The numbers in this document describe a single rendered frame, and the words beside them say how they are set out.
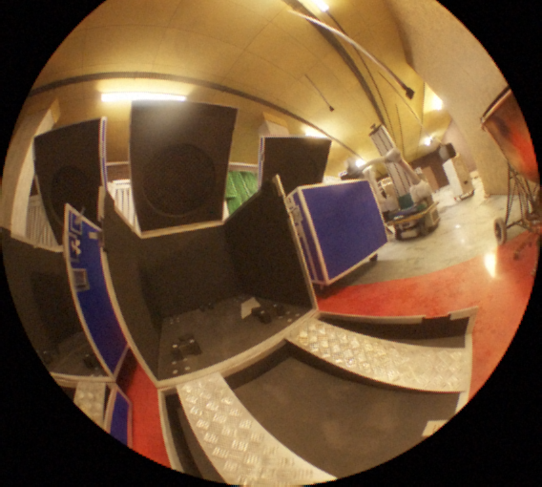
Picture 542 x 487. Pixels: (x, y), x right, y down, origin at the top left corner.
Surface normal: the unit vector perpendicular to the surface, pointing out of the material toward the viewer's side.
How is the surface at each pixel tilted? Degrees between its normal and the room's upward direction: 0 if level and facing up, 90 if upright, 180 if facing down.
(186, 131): 138
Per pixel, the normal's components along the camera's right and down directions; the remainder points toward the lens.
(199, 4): 0.29, 0.94
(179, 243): 0.55, -0.29
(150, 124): 0.58, 0.51
